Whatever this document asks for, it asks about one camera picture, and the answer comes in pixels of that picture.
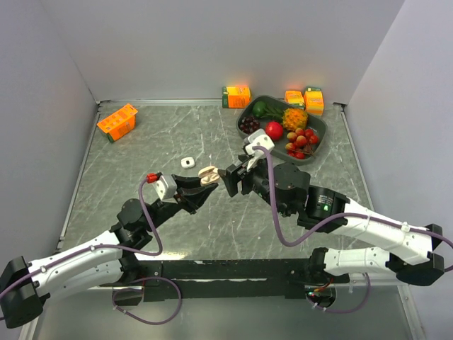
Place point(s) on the red cherry bunch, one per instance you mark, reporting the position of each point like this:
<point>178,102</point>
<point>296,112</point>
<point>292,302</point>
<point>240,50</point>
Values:
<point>301,144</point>

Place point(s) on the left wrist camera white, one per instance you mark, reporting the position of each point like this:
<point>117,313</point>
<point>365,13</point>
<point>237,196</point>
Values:
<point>166,188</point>

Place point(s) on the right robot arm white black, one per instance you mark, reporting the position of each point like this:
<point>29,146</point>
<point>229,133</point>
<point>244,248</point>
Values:
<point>395,248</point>

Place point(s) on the dark grey fruit tray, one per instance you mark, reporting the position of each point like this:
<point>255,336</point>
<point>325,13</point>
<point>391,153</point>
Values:
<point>279,151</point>

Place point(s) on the beige earbud charging case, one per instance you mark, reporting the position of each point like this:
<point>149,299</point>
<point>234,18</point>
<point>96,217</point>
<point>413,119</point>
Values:
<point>208,175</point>

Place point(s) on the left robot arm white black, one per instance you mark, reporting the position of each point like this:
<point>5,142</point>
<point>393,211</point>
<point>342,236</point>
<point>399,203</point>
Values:
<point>110,257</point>

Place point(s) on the white earbud charging case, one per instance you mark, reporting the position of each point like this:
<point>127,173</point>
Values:
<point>187,162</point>

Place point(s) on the green leafy sprig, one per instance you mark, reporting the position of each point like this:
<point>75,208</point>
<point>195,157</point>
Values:
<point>274,113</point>

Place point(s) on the purple grape bunch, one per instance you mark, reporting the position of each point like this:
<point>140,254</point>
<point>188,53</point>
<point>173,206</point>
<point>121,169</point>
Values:
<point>249,125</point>

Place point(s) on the orange juice carton right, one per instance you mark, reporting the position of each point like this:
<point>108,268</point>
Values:
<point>314,103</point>

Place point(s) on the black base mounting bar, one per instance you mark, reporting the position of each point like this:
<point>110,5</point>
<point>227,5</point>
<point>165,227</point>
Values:
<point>252,278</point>

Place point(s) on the orange juice carton lying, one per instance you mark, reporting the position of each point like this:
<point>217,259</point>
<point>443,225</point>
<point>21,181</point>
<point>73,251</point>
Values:
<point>295,98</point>

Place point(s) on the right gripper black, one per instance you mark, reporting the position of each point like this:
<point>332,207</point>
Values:
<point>233,173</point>

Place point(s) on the red apple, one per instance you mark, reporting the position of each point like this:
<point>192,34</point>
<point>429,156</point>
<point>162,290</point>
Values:
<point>274,130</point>

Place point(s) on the orange juice carton centre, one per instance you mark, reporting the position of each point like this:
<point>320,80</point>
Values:
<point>235,96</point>

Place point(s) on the orange juice carton left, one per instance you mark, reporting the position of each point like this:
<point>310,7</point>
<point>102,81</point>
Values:
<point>119,123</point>

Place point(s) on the orange spiky fruit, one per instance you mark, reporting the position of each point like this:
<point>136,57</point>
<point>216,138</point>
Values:
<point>294,118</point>

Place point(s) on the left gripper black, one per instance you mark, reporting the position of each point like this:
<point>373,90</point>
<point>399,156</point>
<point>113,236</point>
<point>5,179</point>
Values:
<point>191,193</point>

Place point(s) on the green lime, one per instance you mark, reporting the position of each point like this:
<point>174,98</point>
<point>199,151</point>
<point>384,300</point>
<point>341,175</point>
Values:
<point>259,109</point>

